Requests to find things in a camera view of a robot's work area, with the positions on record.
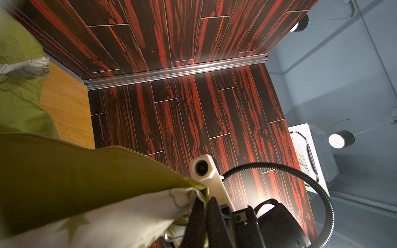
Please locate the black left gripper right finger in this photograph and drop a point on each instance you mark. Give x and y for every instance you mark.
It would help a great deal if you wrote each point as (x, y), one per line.
(218, 235)

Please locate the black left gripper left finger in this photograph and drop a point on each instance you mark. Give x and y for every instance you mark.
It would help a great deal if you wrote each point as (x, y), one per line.
(194, 236)

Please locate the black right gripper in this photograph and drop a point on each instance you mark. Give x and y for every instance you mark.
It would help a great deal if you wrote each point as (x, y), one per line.
(243, 227)

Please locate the green Snoopy zip jacket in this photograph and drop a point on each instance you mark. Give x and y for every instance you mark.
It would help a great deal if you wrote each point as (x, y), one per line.
(55, 194)

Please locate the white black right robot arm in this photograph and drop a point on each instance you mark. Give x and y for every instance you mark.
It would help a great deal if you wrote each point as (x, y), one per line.
(268, 225)

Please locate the white box device outside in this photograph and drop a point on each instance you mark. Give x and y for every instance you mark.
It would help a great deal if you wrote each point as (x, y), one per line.
(314, 154)

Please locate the black ceiling spotlight lower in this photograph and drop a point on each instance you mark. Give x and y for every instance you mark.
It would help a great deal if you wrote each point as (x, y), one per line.
(341, 139)

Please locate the black ceiling spotlight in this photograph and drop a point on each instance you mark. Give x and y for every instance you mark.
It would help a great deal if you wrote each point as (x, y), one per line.
(341, 139)
(301, 25)

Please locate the black ceiling spotlight upper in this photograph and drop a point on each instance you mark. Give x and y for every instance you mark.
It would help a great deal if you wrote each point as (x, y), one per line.
(301, 25)

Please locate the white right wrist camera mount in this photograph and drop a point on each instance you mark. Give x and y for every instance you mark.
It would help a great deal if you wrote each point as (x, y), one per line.
(204, 171)

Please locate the aluminium corner post right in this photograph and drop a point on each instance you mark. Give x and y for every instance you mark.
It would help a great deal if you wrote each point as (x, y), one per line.
(136, 78)

